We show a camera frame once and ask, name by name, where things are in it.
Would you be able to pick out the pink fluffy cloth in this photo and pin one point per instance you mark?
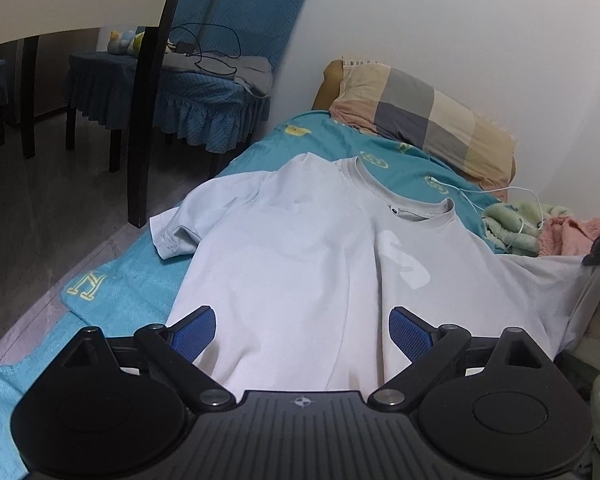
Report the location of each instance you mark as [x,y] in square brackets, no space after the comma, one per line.
[565,235]

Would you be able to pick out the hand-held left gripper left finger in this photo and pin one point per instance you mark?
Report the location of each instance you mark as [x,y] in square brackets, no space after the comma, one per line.
[194,334]

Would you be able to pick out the light grey t-shirt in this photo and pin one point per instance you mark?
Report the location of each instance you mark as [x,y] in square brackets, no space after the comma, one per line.
[300,260]

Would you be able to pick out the green plush toy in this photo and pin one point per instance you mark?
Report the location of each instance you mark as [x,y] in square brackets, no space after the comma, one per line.
[138,43]

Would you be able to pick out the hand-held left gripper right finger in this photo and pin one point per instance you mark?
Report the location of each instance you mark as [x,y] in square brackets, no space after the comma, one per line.
[410,334]

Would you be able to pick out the brown cushion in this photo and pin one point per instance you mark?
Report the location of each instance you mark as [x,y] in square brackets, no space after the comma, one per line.
[327,85]

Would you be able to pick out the white table with black legs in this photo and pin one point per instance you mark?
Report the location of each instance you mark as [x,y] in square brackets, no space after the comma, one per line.
[55,5]

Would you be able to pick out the grey cloth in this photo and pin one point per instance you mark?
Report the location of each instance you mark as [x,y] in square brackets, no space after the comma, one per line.
[250,72]

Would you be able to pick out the teal printed bed sheet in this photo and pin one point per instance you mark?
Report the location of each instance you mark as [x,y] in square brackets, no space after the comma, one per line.
[385,162]

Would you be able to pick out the green fleece blanket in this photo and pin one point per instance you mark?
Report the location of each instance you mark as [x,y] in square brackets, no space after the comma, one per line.
[510,225]

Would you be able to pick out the yellow and blue plush toy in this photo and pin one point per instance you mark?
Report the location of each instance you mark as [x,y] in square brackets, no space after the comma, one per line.
[119,42]

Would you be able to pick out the plaid pillow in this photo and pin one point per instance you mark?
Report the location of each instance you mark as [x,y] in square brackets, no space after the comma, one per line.
[430,110]

